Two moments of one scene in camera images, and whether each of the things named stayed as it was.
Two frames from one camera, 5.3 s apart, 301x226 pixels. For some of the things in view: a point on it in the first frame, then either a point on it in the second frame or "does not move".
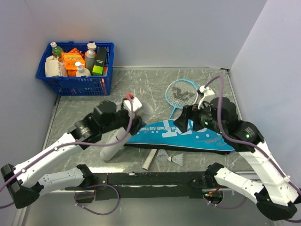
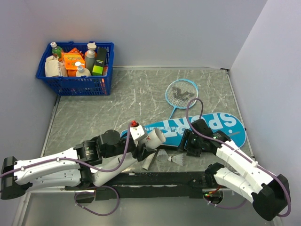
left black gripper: (138, 125) to (144, 151)
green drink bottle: (56, 51) does not move
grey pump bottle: (90, 56) does not move
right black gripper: (181, 122) to (187, 135)
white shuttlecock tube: (107, 152) to (155, 138)
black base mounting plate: (147, 185) does not move
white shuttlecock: (178, 158) does not move
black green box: (97, 69) does not move
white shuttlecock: (162, 155) does not move
